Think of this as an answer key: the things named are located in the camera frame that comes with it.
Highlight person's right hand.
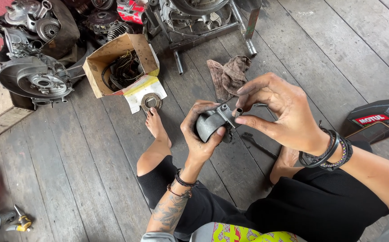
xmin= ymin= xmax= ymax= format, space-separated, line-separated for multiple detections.
xmin=233 ymin=72 xmax=329 ymax=155

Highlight person's left hand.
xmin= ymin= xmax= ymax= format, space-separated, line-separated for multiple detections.
xmin=180 ymin=100 xmax=227 ymax=165

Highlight grey curved metal engine part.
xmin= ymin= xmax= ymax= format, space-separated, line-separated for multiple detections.
xmin=195 ymin=104 xmax=243 ymax=144

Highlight person's left leg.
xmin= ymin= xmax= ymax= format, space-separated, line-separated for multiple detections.
xmin=136 ymin=107 xmax=173 ymax=177

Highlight person's leg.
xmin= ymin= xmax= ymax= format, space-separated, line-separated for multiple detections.
xmin=269 ymin=145 xmax=301 ymax=185
xmin=136 ymin=107 xmax=173 ymax=177

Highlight black brush tool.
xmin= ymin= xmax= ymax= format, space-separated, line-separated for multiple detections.
xmin=241 ymin=132 xmax=279 ymax=159

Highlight person's right leg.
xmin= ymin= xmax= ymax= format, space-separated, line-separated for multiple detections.
xmin=269 ymin=145 xmax=301 ymax=185

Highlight brown dirty rag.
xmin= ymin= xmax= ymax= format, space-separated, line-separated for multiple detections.
xmin=207 ymin=55 xmax=252 ymax=102

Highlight dark smartphone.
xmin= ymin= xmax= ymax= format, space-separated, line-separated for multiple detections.
xmin=345 ymin=122 xmax=389 ymax=146

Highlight black motor oil bottle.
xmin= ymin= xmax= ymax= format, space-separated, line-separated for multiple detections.
xmin=346 ymin=99 xmax=389 ymax=135

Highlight person's black shorts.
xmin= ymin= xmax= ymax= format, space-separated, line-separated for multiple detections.
xmin=137 ymin=139 xmax=389 ymax=241

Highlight grey shirt with yellow print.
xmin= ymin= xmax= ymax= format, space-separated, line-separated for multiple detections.
xmin=141 ymin=210 xmax=389 ymax=242

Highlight open cardboard box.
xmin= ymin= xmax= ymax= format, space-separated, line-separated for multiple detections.
xmin=82 ymin=33 xmax=168 ymax=114

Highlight engine on metal stand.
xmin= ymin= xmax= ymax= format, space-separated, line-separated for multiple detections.
xmin=144 ymin=0 xmax=263 ymax=75

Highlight red painted metal part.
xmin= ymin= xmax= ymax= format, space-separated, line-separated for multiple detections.
xmin=116 ymin=0 xmax=148 ymax=25

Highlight grey engine crankcase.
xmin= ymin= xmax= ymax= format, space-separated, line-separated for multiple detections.
xmin=0 ymin=42 xmax=96 ymax=109

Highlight heap of engine parts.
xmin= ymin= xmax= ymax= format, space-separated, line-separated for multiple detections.
xmin=0 ymin=0 xmax=145 ymax=64

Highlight black beaded bracelet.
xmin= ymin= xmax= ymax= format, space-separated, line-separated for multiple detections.
xmin=175 ymin=169 xmax=199 ymax=188

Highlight brown beaded bracelet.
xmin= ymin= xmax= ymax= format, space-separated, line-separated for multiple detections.
xmin=167 ymin=183 xmax=193 ymax=199

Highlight black band bracelets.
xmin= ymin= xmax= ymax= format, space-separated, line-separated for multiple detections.
xmin=298 ymin=121 xmax=341 ymax=169

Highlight round metal ring plate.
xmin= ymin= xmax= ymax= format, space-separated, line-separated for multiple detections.
xmin=140 ymin=93 xmax=163 ymax=113

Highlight multicolour beaded bracelet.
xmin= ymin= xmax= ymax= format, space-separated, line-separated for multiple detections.
xmin=319 ymin=134 xmax=354 ymax=172

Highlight black stator coil with wires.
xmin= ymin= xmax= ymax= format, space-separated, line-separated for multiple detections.
xmin=102 ymin=50 xmax=145 ymax=91

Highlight yellow handled screwdriver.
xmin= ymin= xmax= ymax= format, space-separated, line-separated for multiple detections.
xmin=5 ymin=204 xmax=33 ymax=233

